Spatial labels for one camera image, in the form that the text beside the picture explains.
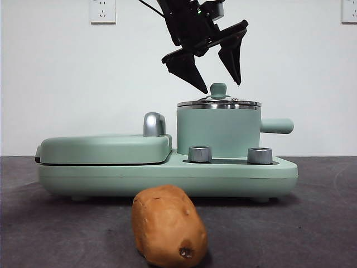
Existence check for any glass pot lid green knob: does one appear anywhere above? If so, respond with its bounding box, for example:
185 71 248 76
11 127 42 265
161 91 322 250
177 82 263 110

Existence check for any silver control knob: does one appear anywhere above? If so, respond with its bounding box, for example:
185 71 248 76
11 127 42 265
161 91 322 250
247 147 273 165
188 146 213 164

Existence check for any left wrist grey camera box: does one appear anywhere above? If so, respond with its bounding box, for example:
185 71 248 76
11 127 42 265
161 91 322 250
205 0 226 22

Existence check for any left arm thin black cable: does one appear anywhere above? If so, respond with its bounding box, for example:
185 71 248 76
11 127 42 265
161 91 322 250
137 0 168 19

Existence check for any chrome griddle cover handle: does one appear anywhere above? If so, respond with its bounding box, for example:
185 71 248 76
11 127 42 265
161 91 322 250
143 112 168 138

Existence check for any white wall socket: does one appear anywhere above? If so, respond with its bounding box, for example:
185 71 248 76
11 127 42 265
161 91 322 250
341 0 357 25
89 0 117 25

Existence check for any brown potato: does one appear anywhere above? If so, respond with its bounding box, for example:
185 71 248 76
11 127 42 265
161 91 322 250
131 184 209 268

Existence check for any mint green steamer pot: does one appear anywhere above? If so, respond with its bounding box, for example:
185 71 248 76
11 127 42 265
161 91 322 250
176 106 295 157

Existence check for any mint green griddle cover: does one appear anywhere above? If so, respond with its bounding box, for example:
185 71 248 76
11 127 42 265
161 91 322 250
35 133 173 166

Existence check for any mint green breakfast machine base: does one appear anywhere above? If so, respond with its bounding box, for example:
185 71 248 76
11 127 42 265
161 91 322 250
37 147 298 203

